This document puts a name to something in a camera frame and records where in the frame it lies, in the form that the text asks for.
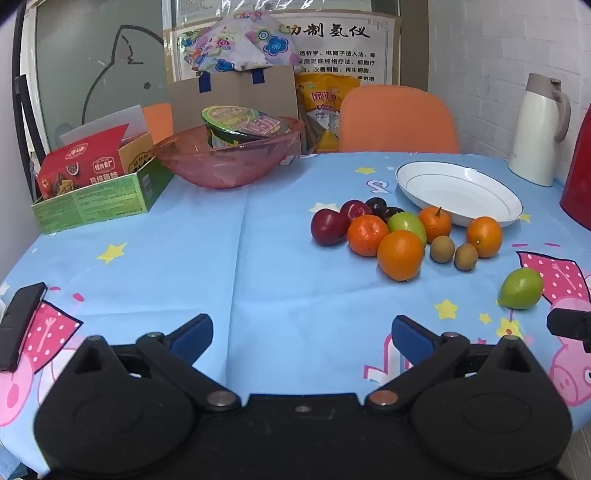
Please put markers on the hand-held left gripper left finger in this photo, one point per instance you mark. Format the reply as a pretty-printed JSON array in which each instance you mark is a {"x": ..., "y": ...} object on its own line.
[{"x": 194, "y": 336}]

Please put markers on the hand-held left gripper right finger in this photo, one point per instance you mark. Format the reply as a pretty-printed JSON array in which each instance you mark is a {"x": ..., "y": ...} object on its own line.
[{"x": 408, "y": 337}]

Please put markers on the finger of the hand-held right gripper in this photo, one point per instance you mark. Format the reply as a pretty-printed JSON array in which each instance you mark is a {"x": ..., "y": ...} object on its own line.
[{"x": 572, "y": 325}]

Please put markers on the green jujube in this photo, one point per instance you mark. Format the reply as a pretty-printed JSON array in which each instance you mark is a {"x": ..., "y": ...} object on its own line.
[
  {"x": 408, "y": 226},
  {"x": 521, "y": 288}
]

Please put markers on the large orange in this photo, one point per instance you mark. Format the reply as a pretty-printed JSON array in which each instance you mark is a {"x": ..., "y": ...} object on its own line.
[{"x": 400, "y": 256}]

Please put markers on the brown longan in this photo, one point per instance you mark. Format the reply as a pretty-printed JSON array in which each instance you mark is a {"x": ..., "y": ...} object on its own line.
[
  {"x": 442, "y": 249},
  {"x": 465, "y": 257}
]

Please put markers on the small orange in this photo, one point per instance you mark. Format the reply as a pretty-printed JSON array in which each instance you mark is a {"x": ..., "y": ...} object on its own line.
[{"x": 484, "y": 236}]

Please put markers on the red plum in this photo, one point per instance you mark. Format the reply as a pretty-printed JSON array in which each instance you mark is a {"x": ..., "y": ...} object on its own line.
[
  {"x": 355, "y": 210},
  {"x": 328, "y": 227}
]

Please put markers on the white round plate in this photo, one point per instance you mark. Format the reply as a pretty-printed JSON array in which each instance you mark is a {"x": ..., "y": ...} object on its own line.
[{"x": 455, "y": 191}]

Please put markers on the blue printed tablecloth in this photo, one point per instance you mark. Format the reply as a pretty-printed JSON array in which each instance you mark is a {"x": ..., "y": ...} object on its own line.
[{"x": 258, "y": 263}]

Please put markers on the stemless tangerine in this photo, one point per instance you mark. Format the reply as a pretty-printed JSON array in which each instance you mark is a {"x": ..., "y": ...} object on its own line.
[{"x": 367, "y": 235}]

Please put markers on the tangerine with stem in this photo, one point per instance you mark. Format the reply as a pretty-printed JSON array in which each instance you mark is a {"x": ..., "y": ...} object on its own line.
[{"x": 435, "y": 225}]

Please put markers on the dark purple plum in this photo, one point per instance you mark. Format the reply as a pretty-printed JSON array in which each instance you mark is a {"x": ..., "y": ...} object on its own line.
[
  {"x": 392, "y": 213},
  {"x": 376, "y": 204}
]

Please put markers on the red kettle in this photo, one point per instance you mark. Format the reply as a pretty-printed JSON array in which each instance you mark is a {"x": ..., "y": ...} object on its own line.
[{"x": 579, "y": 184}]

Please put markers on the green cardboard box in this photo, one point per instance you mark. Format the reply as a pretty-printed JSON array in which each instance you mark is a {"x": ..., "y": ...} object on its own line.
[{"x": 106, "y": 203}]

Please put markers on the pink transparent bowl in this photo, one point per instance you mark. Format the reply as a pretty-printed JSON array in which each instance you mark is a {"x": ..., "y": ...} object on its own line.
[{"x": 217, "y": 164}]

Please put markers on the black flat block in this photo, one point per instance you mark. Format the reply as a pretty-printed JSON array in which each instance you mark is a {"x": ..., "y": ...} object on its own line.
[{"x": 18, "y": 323}]

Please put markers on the white thermos jug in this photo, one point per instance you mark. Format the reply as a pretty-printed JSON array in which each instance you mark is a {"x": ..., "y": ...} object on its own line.
[{"x": 535, "y": 138}]

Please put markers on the yellow cardboard box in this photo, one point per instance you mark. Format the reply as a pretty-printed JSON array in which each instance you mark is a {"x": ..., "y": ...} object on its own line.
[{"x": 135, "y": 154}]

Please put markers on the red snack box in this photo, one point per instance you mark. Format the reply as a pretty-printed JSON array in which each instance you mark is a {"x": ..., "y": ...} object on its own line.
[{"x": 78, "y": 164}]

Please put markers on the large orange chair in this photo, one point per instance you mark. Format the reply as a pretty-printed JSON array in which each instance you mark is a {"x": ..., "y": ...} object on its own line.
[{"x": 397, "y": 122}]

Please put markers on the small orange chair back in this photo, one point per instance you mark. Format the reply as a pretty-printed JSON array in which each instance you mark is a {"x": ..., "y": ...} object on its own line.
[{"x": 158, "y": 121}]

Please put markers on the instant noodle cup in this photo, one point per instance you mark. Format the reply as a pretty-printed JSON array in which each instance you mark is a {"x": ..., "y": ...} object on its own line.
[{"x": 238, "y": 122}]

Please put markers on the white paper sheet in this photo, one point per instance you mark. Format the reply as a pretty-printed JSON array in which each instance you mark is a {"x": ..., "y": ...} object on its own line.
[{"x": 115, "y": 122}]

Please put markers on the yellow snack bag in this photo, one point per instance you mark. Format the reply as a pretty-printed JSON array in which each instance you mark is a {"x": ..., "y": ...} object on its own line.
[{"x": 323, "y": 99}]

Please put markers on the black pole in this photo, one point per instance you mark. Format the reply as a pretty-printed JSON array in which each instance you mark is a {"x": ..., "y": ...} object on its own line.
[{"x": 27, "y": 101}]

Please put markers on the floral cloth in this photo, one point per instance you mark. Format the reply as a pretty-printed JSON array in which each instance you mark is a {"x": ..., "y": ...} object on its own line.
[{"x": 240, "y": 44}]

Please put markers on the wall poster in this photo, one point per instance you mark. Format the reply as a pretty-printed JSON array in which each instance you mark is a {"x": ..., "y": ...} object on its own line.
[{"x": 351, "y": 41}]

